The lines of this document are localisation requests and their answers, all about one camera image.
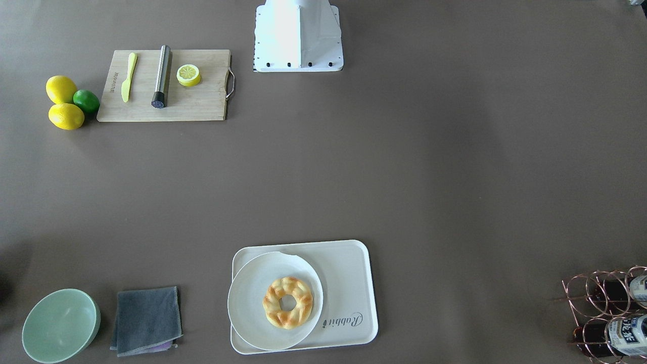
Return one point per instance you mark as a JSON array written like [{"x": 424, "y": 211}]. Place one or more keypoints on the white serving tray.
[{"x": 349, "y": 314}]

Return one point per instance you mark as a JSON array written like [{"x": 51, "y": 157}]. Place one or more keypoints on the tea bottle in rack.
[
  {"x": 621, "y": 336},
  {"x": 627, "y": 294}
]

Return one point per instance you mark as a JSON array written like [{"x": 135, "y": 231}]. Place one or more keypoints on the white round plate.
[{"x": 275, "y": 301}]

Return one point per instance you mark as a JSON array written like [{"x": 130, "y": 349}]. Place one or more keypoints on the bamboo cutting board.
[{"x": 204, "y": 102}]

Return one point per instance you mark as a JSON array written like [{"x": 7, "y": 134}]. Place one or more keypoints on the half lemon slice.
[{"x": 188, "y": 75}]

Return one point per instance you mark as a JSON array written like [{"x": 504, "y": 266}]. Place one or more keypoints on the steel muddler stick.
[{"x": 159, "y": 99}]

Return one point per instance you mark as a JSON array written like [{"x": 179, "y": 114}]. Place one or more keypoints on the yellow plastic knife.
[{"x": 126, "y": 85}]

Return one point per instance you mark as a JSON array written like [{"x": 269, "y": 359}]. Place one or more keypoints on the green lime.
[{"x": 86, "y": 100}]

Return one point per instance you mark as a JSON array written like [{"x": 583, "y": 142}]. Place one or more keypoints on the yellow lemon outer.
[{"x": 66, "y": 116}]

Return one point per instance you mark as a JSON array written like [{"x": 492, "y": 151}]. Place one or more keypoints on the yellow lemon near board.
[{"x": 60, "y": 89}]

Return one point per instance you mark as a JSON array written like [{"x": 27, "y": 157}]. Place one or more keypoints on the mint green bowl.
[{"x": 60, "y": 326}]

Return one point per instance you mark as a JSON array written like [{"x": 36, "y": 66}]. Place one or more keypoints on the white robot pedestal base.
[{"x": 298, "y": 36}]

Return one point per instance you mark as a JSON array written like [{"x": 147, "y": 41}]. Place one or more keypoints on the copper wire bottle rack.
[{"x": 586, "y": 298}]

